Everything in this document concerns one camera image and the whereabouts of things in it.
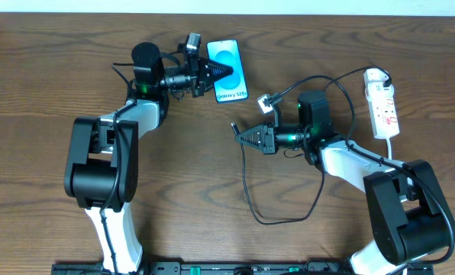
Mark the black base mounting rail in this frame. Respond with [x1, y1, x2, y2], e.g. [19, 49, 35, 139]
[50, 260, 434, 275]

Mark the black USB charging cable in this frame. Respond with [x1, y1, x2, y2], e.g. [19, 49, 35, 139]
[230, 66, 393, 225]

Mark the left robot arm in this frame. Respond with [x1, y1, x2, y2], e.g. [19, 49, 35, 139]
[64, 42, 234, 274]

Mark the white power strip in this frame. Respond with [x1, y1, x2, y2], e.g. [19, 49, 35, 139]
[365, 82, 400, 139]

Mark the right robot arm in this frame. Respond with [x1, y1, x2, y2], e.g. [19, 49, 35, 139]
[234, 91, 455, 274]

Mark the black right camera cable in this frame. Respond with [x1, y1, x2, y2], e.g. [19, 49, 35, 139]
[269, 74, 455, 264]

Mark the blue Galaxy S25+ smartphone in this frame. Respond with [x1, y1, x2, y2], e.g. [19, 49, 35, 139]
[207, 40, 249, 103]

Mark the white USB charger adapter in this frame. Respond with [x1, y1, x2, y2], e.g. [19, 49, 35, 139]
[363, 67, 392, 87]

